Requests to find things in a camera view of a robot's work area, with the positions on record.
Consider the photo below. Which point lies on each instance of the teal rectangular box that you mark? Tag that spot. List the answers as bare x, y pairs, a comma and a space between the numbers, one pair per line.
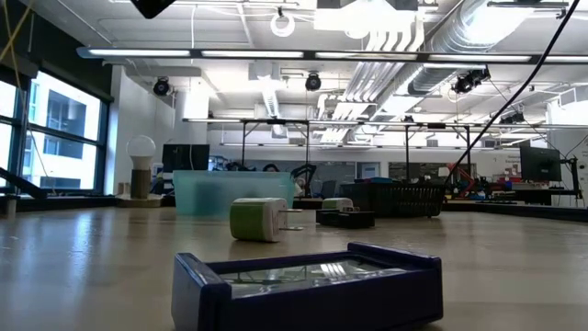
381, 179

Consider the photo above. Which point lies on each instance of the black digital clock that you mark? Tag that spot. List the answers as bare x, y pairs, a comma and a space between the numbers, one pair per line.
344, 220

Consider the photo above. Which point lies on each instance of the dark blue digital display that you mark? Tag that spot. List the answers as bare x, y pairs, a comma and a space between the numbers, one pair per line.
321, 308

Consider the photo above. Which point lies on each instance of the red background robot arm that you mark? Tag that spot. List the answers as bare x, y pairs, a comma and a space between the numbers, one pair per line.
461, 177

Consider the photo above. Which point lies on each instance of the black background robot arm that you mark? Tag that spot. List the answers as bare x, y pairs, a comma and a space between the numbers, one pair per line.
305, 172

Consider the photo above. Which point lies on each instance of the white LED light bar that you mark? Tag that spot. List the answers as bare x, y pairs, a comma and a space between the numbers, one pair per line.
358, 55
252, 53
138, 53
480, 58
565, 59

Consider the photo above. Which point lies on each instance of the black round ceiling fixture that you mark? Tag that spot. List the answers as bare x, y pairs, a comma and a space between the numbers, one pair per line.
161, 86
313, 82
471, 80

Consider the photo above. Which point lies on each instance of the white bulb brass base lamp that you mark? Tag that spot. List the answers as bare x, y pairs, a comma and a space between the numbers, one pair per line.
141, 151

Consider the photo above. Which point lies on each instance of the black computer monitor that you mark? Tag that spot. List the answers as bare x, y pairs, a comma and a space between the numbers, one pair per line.
184, 158
540, 164

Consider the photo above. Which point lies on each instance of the large window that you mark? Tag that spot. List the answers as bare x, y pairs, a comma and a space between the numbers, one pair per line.
69, 161

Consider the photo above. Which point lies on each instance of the translucent green plastic tray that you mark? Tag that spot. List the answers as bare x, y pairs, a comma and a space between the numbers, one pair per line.
206, 193

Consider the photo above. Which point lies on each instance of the person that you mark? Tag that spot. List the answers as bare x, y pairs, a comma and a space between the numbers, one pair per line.
271, 167

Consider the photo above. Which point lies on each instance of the green white USB charger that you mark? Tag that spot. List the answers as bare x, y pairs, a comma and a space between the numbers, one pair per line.
336, 203
250, 220

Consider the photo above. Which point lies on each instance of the black plastic mesh basket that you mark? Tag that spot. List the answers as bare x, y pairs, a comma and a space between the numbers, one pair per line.
399, 200

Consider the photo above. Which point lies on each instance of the silver ventilation duct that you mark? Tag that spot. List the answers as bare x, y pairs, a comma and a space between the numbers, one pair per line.
459, 27

